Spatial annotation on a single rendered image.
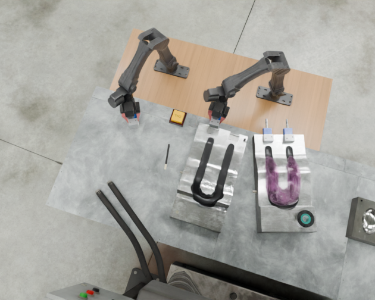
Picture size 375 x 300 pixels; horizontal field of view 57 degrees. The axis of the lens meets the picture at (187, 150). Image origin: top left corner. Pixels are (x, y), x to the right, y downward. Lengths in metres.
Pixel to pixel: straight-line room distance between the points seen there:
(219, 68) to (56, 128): 1.45
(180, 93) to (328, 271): 1.18
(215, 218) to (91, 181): 0.66
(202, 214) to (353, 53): 2.15
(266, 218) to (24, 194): 1.85
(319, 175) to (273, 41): 1.56
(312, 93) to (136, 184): 1.10
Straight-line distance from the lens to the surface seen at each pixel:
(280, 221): 1.73
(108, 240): 2.63
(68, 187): 1.90
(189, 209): 1.72
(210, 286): 1.80
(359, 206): 1.92
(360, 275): 1.97
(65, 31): 3.32
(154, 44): 1.60
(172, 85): 1.99
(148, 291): 0.58
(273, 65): 1.59
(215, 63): 2.07
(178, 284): 1.03
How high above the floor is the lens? 2.57
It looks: 73 degrees down
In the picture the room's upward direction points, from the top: 1 degrees clockwise
